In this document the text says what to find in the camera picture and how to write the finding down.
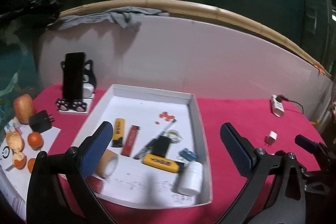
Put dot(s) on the black plug adapter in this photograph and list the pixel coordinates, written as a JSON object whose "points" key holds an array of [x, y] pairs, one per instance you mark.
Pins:
{"points": [[41, 121]]}

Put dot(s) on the grey cloth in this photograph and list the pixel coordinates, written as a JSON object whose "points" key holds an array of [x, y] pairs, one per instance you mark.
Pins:
{"points": [[128, 17]]}

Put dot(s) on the white usb charger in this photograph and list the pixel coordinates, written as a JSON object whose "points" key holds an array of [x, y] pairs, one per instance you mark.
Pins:
{"points": [[271, 138]]}

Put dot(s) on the black gel pen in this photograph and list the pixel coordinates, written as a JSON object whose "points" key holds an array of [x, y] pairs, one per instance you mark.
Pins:
{"points": [[150, 145]]}

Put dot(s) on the red apple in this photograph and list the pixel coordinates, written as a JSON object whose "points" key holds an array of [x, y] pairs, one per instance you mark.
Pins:
{"points": [[23, 108]]}

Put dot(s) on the black usb charger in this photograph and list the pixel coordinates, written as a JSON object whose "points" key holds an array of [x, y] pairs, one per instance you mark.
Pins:
{"points": [[161, 146]]}

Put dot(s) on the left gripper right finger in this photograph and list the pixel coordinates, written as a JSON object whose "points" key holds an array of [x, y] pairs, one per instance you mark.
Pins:
{"points": [[286, 199]]}

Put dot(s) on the peeled tangerine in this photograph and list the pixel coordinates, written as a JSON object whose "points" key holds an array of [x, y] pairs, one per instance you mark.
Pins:
{"points": [[15, 141]]}

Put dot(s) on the orange tangerine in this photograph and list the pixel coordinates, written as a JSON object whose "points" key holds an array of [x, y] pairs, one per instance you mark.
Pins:
{"points": [[35, 140]]}

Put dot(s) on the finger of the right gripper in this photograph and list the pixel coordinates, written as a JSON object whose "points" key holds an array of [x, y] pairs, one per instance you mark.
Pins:
{"points": [[316, 149]]}

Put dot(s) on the blue binder clip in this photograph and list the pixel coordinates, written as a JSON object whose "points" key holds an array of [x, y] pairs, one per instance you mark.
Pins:
{"points": [[186, 155]]}

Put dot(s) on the yellow lighter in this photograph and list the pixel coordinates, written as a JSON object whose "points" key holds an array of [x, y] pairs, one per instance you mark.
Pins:
{"points": [[162, 163], [118, 131]]}

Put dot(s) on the black cat phone stand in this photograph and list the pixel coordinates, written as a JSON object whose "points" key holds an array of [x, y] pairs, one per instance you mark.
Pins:
{"points": [[89, 87]]}

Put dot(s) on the brown tape roll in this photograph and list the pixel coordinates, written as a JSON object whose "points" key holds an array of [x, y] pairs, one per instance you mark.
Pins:
{"points": [[107, 164]]}

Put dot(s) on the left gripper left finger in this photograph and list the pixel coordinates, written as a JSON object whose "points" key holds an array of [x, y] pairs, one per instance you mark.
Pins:
{"points": [[46, 201]]}

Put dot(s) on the white paper sheet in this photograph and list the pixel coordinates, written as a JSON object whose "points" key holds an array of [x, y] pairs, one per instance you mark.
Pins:
{"points": [[15, 172]]}

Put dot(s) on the black smartphone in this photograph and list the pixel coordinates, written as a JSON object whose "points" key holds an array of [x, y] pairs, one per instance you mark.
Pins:
{"points": [[73, 68]]}

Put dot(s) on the bamboo rim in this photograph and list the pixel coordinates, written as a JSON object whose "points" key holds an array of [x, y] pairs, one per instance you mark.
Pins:
{"points": [[202, 12]]}

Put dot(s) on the red lighter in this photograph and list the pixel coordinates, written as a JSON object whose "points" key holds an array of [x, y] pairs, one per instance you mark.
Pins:
{"points": [[130, 140]]}

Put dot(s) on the white power strip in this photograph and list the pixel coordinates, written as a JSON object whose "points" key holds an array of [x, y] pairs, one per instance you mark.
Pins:
{"points": [[276, 107]]}

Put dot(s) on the white cardboard tray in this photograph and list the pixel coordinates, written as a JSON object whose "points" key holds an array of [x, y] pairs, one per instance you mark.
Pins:
{"points": [[133, 184]]}

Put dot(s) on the white pill bottle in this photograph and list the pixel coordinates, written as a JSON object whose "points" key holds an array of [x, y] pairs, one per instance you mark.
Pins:
{"points": [[191, 180]]}

